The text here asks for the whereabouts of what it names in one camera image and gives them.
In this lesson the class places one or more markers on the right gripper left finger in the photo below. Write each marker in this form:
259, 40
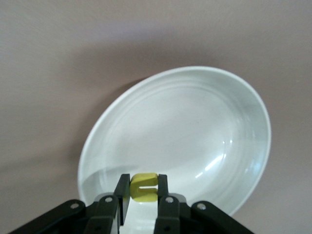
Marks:
102, 212

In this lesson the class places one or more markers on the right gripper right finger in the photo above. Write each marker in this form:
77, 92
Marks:
175, 214

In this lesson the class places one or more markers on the yellow letter u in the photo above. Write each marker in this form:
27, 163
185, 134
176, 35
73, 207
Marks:
143, 181

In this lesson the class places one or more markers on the beige brown plate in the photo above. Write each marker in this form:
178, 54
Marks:
175, 126

